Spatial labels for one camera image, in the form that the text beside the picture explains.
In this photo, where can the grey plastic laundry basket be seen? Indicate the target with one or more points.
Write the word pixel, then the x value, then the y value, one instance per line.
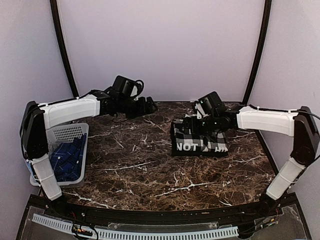
pixel 56 135

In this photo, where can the grey slotted cable duct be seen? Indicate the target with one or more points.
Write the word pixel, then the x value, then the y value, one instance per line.
pixel 67 227

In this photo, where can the blue plaid shirt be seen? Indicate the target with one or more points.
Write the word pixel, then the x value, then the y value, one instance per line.
pixel 66 160

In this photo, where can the light blue shirt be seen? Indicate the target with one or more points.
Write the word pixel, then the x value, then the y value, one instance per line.
pixel 29 166

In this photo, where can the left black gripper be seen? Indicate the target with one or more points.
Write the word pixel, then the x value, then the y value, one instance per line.
pixel 143 110

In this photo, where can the black front rail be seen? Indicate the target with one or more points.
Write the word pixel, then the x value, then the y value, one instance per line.
pixel 242 214

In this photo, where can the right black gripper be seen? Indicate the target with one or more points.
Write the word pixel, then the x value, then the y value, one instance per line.
pixel 186 122

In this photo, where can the black frame post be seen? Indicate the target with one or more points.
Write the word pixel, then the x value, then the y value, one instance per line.
pixel 259 51
pixel 62 47

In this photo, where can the right black frame post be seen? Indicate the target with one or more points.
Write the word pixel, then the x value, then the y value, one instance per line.
pixel 259 51

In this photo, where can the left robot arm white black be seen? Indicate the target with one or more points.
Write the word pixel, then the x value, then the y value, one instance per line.
pixel 124 97

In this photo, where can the left black frame post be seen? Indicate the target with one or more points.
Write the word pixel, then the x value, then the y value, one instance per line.
pixel 62 47

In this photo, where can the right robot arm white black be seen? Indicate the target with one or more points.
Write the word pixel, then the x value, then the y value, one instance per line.
pixel 213 116

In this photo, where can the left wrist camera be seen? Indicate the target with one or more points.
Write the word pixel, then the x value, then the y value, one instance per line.
pixel 137 89

